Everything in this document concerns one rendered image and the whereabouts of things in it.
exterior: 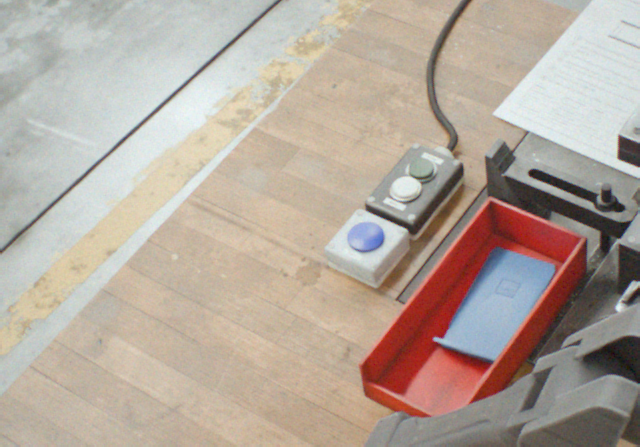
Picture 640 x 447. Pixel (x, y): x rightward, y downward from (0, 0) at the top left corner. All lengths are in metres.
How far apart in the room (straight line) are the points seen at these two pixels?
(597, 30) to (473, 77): 0.17
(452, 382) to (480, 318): 0.08
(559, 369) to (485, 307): 0.46
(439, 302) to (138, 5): 2.03
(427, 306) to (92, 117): 1.77
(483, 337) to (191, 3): 2.03
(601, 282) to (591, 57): 0.35
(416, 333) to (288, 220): 0.22
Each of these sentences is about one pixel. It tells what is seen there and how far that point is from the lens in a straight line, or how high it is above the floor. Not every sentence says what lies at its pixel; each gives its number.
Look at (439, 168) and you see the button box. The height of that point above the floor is 0.93.
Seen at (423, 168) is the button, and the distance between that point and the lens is 1.52.
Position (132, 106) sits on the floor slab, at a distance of 3.08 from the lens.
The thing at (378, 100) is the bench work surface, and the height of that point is 0.90.
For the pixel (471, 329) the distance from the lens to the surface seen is 1.41.
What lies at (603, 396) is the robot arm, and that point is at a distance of 0.89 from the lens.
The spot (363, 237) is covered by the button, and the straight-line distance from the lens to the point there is 1.46.
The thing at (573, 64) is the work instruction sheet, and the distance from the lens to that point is 1.68.
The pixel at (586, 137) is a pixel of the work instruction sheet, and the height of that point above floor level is 0.90.
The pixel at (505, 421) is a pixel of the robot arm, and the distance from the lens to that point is 1.00.
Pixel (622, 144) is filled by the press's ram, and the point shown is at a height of 1.13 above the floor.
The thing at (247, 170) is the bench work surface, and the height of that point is 0.90.
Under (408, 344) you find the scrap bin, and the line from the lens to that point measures 1.41.
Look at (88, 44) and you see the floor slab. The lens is 3.28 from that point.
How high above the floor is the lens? 2.05
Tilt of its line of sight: 48 degrees down
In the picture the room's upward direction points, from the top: 12 degrees counter-clockwise
